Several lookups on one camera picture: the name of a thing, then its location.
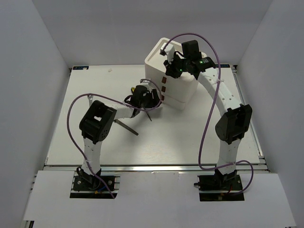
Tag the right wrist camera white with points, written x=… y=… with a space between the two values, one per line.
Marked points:
x=168 y=51

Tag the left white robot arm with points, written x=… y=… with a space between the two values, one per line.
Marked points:
x=97 y=122

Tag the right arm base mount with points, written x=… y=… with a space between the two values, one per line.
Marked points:
x=210 y=190

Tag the white drawer cabinet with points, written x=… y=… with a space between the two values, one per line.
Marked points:
x=175 y=92

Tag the blue label left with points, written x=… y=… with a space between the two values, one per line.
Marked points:
x=80 y=68

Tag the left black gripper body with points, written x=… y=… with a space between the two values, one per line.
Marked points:
x=149 y=102

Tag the aluminium rail front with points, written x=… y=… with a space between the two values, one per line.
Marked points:
x=257 y=167

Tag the silver ratchet wrench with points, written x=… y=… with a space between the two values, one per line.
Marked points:
x=90 y=99

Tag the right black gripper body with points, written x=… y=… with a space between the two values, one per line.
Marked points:
x=176 y=67

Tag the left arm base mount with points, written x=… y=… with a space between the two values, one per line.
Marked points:
x=81 y=189

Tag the blue label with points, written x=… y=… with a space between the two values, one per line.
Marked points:
x=80 y=68
x=225 y=65

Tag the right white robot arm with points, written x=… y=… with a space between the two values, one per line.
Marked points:
x=234 y=116

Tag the blue label right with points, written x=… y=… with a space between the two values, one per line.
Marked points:
x=225 y=65

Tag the grey metal file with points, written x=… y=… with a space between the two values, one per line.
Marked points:
x=126 y=127

